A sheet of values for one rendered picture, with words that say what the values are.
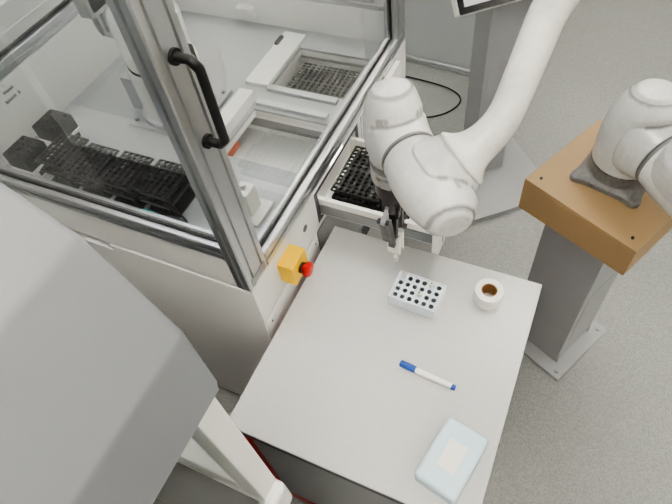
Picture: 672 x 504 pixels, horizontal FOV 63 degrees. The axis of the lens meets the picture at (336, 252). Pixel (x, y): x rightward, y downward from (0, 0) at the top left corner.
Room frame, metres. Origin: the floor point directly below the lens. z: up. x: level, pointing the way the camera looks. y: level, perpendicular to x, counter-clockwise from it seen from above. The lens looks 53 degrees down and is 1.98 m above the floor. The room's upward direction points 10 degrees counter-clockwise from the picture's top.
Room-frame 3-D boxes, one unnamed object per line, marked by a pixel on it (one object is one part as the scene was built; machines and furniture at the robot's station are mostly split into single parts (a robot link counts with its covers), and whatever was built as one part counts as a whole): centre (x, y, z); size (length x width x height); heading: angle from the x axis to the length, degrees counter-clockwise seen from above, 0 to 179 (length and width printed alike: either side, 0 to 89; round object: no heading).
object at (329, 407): (0.59, -0.09, 0.38); 0.62 x 0.58 x 0.76; 148
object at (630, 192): (0.94, -0.78, 0.90); 0.22 x 0.18 x 0.06; 132
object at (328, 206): (1.04, -0.15, 0.86); 0.40 x 0.26 x 0.06; 58
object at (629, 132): (0.91, -0.77, 1.03); 0.18 x 0.16 x 0.22; 12
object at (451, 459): (0.31, -0.16, 0.78); 0.15 x 0.10 x 0.04; 136
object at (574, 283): (0.93, -0.76, 0.38); 0.30 x 0.30 x 0.76; 32
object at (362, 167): (1.03, -0.16, 0.87); 0.22 x 0.18 x 0.06; 58
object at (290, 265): (0.81, 0.11, 0.88); 0.07 x 0.05 x 0.07; 148
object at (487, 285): (0.69, -0.36, 0.78); 0.07 x 0.07 x 0.04
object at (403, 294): (0.72, -0.18, 0.78); 0.12 x 0.08 x 0.04; 56
